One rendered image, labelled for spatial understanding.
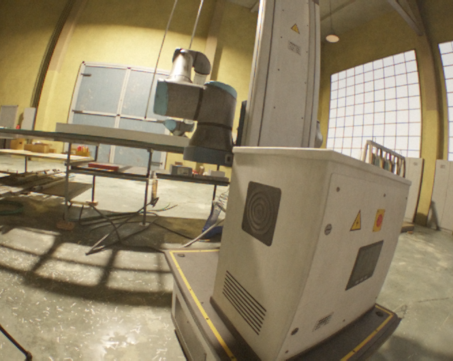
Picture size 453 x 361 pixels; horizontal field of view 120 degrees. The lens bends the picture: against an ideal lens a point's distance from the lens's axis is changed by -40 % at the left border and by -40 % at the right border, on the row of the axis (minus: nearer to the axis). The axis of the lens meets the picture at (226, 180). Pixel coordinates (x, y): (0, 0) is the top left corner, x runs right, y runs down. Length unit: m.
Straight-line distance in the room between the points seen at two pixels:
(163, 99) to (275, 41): 0.50
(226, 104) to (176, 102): 0.19
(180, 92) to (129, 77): 7.84
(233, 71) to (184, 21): 3.11
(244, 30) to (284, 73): 9.60
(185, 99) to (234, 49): 9.02
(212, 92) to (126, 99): 7.60
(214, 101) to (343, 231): 0.64
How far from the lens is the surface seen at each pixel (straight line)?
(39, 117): 9.15
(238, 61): 9.60
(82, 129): 1.68
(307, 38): 1.12
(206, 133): 0.82
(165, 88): 0.83
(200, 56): 1.42
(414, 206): 7.33
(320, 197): 0.37
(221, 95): 0.85
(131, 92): 8.43
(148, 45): 9.23
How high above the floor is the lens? 0.79
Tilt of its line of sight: 5 degrees down
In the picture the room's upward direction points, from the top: 8 degrees clockwise
